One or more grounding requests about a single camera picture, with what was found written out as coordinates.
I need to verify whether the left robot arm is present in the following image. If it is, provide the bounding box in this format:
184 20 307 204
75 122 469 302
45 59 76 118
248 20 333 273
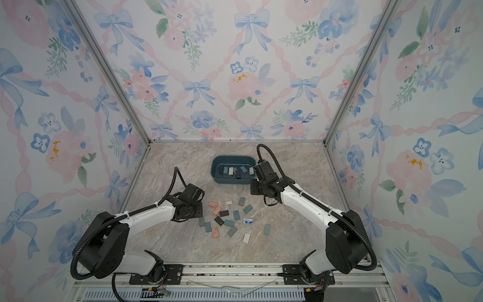
70 184 205 284

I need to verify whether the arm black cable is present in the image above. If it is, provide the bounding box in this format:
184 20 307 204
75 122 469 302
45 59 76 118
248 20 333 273
256 143 378 272
70 167 189 302

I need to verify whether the white eraser bottom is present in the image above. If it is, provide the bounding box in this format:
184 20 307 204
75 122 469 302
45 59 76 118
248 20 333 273
243 233 251 244

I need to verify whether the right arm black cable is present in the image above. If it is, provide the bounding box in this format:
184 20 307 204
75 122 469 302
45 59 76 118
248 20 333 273
256 143 378 272

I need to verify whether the pink eraser lower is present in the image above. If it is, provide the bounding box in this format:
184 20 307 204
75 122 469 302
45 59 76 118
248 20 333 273
213 206 222 216

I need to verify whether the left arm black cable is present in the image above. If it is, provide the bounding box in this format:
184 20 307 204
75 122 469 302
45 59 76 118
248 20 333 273
70 167 189 302

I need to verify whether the pink eraser bottom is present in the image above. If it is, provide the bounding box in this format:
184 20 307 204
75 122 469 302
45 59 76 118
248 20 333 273
212 228 220 239

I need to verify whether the teal plastic storage box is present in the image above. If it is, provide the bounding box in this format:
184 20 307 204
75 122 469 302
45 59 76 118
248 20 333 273
211 156 256 185

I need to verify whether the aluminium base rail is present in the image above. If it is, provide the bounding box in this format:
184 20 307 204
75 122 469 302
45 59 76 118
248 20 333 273
67 262 396 301

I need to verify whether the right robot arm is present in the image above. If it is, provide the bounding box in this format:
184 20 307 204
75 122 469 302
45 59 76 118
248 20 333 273
250 160 377 284

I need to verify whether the grey-green eraser bottom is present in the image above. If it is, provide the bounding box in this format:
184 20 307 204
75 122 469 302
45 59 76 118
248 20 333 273
228 226 238 237

